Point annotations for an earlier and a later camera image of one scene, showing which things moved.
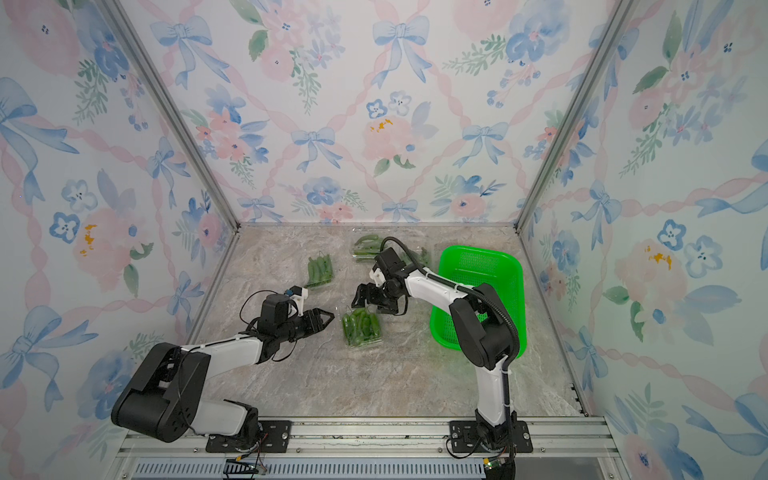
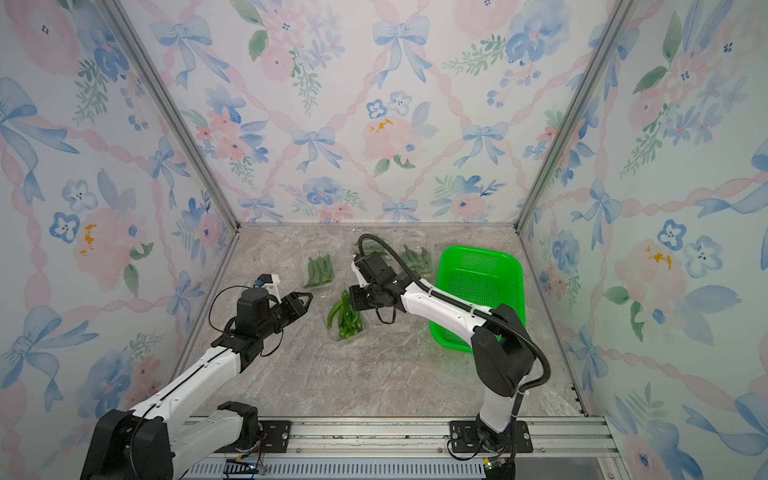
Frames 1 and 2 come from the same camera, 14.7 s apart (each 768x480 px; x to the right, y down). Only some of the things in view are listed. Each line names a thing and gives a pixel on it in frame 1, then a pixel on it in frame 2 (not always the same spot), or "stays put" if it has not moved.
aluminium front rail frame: x=178 y=449 stays put
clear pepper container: x=362 y=327 → x=344 y=320
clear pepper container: x=319 y=270 stays put
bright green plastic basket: x=473 y=266 stays put
